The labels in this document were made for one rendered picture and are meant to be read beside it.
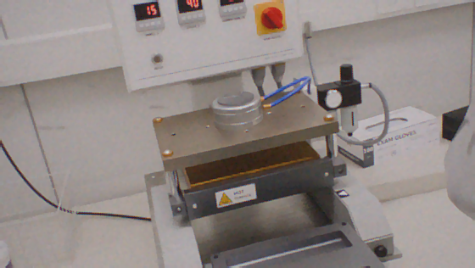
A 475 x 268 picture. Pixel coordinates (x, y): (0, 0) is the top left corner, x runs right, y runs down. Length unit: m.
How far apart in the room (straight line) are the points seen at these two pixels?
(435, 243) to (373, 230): 0.38
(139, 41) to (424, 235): 0.69
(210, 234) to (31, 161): 0.71
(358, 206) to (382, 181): 0.49
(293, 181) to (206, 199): 0.14
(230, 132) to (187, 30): 0.22
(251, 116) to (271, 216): 0.20
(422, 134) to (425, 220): 0.27
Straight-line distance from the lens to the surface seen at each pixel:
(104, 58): 1.33
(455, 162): 0.57
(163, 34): 0.93
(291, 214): 0.93
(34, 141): 1.47
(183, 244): 0.77
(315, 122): 0.81
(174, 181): 0.79
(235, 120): 0.82
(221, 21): 0.95
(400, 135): 1.38
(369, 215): 0.81
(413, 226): 1.22
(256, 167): 0.81
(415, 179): 1.31
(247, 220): 0.93
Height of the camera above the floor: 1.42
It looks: 23 degrees down
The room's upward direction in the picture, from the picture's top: 9 degrees counter-clockwise
